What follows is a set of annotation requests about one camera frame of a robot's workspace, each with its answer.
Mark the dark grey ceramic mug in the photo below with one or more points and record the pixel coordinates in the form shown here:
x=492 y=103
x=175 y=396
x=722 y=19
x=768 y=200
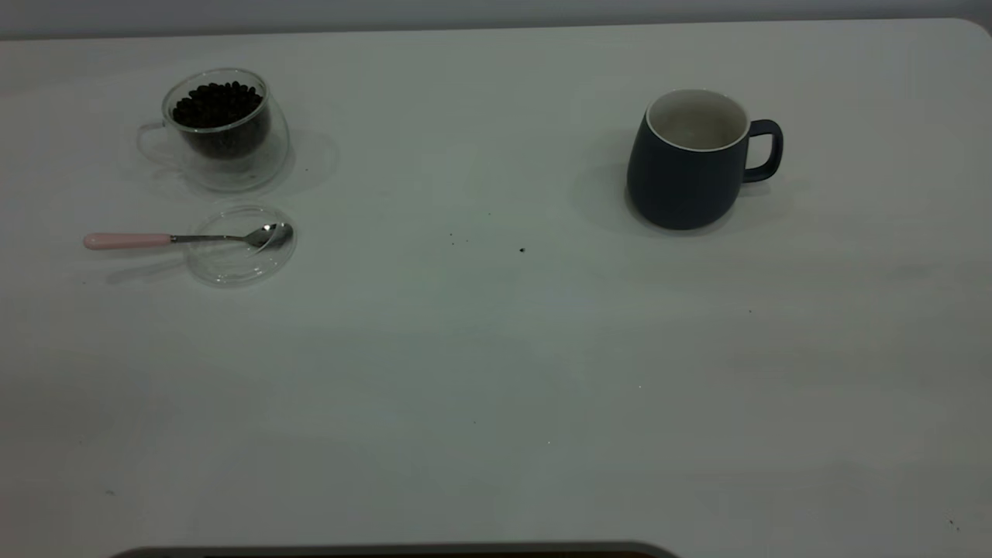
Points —
x=674 y=186

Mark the clear glass lid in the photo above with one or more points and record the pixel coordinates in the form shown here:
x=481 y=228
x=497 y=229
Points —
x=232 y=270

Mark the dark coffee beans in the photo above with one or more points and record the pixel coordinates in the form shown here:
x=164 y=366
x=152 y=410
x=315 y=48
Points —
x=217 y=108

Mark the clear double-wall glass cup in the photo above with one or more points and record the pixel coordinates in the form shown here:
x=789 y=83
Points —
x=265 y=167

